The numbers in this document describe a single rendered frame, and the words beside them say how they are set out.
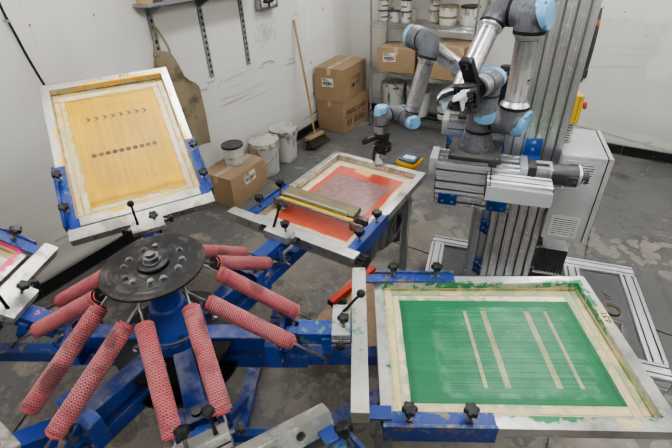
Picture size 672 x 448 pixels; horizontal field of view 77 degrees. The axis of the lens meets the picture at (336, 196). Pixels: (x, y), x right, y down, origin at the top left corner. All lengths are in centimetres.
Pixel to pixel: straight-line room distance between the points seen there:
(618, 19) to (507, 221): 309
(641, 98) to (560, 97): 317
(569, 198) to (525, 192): 38
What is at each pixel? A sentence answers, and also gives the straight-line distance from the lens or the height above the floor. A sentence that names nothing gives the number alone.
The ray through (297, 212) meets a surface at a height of 96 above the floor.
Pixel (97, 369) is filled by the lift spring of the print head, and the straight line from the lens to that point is 131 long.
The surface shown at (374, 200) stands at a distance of 215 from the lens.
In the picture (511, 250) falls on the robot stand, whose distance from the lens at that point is 250.
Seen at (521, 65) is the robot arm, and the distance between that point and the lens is 182.
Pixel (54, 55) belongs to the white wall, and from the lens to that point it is 333.
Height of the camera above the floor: 211
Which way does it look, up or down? 32 degrees down
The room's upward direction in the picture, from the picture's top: 3 degrees counter-clockwise
